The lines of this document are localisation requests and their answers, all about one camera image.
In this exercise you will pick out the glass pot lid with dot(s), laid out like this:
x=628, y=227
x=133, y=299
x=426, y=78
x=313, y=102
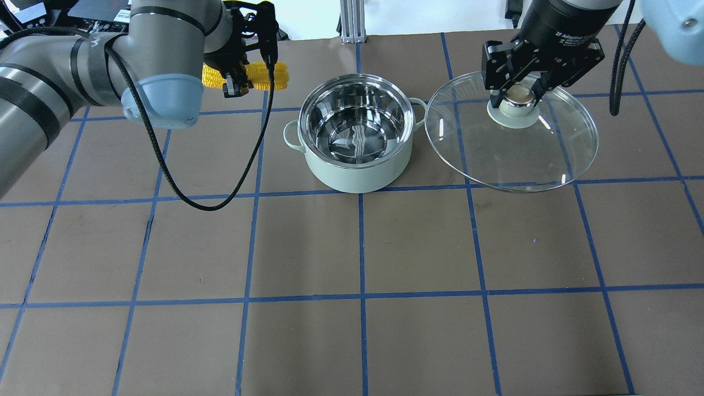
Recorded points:
x=523, y=146

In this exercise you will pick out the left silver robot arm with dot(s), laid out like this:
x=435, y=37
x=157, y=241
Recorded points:
x=154, y=68

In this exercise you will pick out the aluminium frame post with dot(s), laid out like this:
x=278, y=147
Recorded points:
x=352, y=22

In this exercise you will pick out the pale green cooking pot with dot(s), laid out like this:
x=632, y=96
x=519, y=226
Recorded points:
x=356, y=132

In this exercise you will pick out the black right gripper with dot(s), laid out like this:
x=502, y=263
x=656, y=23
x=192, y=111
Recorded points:
x=555, y=25

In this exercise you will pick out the yellow corn cob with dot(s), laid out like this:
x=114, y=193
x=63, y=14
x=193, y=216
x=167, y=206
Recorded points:
x=256, y=74

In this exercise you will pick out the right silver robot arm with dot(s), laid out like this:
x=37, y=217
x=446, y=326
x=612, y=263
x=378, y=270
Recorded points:
x=678, y=25

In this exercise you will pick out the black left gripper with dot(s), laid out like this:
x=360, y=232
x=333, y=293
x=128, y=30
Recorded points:
x=235, y=59

